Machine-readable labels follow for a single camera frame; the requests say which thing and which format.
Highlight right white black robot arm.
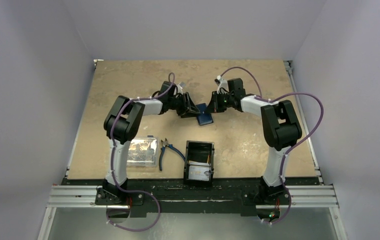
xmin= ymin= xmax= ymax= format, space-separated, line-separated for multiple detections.
xmin=205 ymin=75 xmax=303 ymax=204

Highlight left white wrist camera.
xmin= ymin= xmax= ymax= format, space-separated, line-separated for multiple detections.
xmin=174 ymin=82 xmax=186 ymax=95

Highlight black plastic card box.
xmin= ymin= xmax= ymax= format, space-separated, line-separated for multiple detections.
xmin=183 ymin=140 xmax=215 ymax=188

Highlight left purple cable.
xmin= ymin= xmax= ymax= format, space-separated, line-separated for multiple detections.
xmin=105 ymin=72 xmax=176 ymax=233

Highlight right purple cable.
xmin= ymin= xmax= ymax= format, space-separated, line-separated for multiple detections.
xmin=215 ymin=66 xmax=325 ymax=226

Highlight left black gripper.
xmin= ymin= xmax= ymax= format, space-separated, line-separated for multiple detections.
xmin=168 ymin=93 xmax=200 ymax=118

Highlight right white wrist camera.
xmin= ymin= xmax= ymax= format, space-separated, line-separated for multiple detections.
xmin=214 ymin=75 xmax=229 ymax=94

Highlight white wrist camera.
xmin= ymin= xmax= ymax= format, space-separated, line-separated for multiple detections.
xmin=174 ymin=82 xmax=186 ymax=95
xmin=214 ymin=75 xmax=229 ymax=94

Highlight blue handled pliers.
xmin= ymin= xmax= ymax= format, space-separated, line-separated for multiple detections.
xmin=158 ymin=138 xmax=187 ymax=172

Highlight purple cable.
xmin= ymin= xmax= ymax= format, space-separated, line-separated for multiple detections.
xmin=105 ymin=72 xmax=176 ymax=233
xmin=215 ymin=66 xmax=325 ymax=226

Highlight clear plastic parts box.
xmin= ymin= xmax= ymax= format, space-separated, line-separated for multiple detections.
xmin=127 ymin=135 xmax=160 ymax=167

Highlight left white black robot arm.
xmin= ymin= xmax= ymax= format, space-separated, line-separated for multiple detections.
xmin=96 ymin=81 xmax=200 ymax=205

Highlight black aluminium mounting rail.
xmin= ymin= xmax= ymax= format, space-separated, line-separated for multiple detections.
xmin=47 ymin=177 xmax=338 ymax=218

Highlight blue leather card holder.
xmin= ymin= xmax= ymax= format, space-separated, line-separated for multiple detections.
xmin=196 ymin=103 xmax=214 ymax=126

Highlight white card stack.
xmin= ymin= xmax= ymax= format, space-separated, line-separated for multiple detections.
xmin=187 ymin=161 xmax=211 ymax=182

